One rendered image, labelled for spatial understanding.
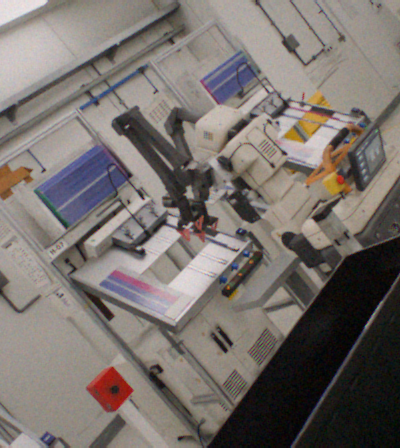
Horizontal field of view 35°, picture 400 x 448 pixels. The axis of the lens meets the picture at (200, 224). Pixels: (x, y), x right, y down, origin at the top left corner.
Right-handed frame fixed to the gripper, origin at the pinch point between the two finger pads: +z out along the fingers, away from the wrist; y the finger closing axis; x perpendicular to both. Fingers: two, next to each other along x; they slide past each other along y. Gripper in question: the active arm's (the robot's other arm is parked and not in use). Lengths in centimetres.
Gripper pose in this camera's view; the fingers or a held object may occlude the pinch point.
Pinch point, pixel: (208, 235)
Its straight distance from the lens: 319.4
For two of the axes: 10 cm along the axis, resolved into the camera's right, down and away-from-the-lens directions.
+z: 2.4, 8.1, 5.4
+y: -5.8, 5.6, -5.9
